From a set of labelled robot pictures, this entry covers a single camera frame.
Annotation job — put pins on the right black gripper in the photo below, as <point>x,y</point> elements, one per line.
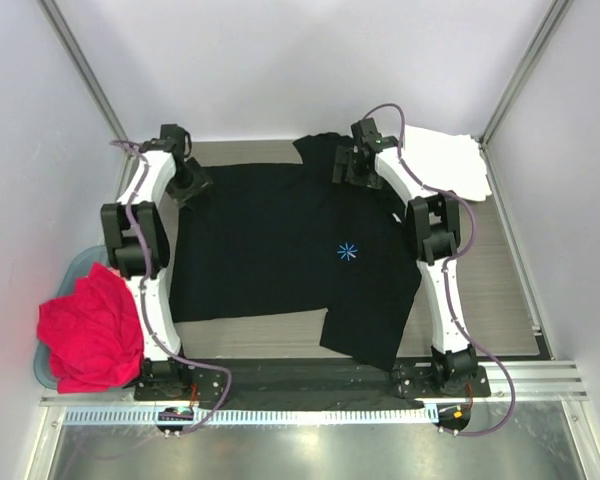
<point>342,157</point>

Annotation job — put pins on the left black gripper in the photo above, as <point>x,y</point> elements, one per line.
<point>200,183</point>

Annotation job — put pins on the black t-shirt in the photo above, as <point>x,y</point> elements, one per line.
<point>283,238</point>

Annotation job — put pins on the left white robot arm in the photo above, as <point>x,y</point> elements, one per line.
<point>138,248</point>

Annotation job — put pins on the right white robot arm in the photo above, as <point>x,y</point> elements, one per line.
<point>433,238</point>

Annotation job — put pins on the blue plastic basket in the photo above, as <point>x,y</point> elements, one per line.
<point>75,270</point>

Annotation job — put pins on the red t-shirt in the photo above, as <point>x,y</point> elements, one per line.
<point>90,335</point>

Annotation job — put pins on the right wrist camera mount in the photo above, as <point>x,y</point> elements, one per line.
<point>366,135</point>

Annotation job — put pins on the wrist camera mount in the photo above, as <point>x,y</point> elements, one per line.
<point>179,135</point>
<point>366,135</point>

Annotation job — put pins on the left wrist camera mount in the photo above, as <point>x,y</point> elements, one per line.
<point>179,135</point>

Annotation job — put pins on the left aluminium frame post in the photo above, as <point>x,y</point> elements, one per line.
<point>69,42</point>

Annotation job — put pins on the aluminium frame post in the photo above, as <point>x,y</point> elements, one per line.
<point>540,40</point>
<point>69,42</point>

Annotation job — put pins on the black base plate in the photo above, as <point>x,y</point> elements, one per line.
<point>305,382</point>

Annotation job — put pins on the slotted cable duct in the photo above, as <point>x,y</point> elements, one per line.
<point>172,416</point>

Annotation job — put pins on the right aluminium frame post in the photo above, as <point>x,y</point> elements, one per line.
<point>540,40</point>

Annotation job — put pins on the aluminium rail bracket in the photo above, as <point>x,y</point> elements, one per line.
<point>536,381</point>

